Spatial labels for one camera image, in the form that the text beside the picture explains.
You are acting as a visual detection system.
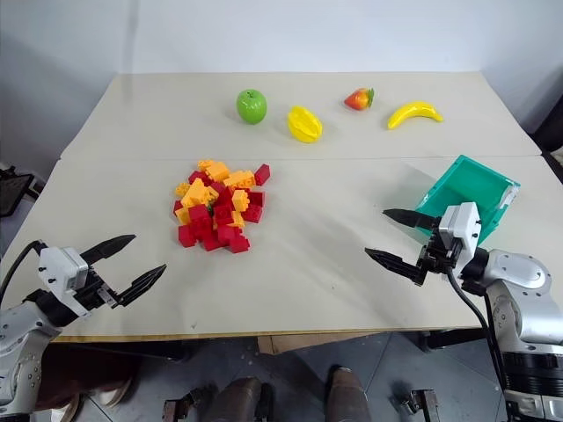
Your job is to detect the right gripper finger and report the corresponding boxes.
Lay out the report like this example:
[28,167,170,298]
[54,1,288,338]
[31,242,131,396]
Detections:
[364,248,426,287]
[382,207,437,229]

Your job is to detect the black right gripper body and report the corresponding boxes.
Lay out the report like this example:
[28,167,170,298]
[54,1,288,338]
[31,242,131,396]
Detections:
[416,216,463,277]

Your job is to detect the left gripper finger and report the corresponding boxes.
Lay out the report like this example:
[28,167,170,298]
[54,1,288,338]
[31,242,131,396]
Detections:
[80,234,137,268]
[114,264,168,309]

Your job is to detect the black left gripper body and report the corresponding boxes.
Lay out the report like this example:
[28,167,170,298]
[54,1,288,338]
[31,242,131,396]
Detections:
[73,262,121,316]

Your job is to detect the teal plastic bin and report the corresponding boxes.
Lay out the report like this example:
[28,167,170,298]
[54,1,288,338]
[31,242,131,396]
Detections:
[413,154,522,246]

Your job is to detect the white shoe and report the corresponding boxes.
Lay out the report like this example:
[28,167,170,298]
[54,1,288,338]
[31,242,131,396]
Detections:
[97,378,134,408]

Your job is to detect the yellow toy banana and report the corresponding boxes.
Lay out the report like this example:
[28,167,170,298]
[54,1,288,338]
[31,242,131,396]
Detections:
[386,101,444,131]

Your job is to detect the brown cardboard sheet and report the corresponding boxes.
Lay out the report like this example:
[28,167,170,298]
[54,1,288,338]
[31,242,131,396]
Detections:
[256,331,384,356]

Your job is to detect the red toy strawberry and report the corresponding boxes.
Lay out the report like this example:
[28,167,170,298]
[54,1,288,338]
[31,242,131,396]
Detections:
[343,87,376,111]

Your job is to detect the yellow toy starfruit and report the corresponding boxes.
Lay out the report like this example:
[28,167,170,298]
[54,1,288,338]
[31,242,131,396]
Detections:
[287,105,325,144]

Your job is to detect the dark rounded shape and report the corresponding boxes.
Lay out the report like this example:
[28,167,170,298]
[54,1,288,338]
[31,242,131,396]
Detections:
[205,376,274,422]
[326,366,379,422]

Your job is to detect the green toy apple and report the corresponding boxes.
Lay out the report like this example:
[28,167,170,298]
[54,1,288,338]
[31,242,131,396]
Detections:
[236,89,268,126]

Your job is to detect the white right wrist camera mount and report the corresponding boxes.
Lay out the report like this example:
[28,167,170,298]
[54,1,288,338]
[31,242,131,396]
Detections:
[438,201,482,274]

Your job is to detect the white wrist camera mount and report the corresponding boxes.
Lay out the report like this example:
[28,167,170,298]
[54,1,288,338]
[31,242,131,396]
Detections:
[37,246,92,318]
[438,201,482,274]

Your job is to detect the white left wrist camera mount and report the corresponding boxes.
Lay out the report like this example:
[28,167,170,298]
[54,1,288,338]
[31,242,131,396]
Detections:
[37,246,92,318]

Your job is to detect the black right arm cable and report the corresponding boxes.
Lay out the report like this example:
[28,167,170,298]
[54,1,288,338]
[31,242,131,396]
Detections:
[444,266,509,399]

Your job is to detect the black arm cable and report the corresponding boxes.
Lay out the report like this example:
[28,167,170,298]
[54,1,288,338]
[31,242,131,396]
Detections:
[444,266,509,399]
[0,239,48,305]

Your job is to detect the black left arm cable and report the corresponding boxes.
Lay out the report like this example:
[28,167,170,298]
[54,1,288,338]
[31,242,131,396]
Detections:
[0,239,48,305]

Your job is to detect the black metal bracket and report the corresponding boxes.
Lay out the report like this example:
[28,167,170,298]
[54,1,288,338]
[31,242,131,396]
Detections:
[394,388,440,422]
[163,383,217,422]

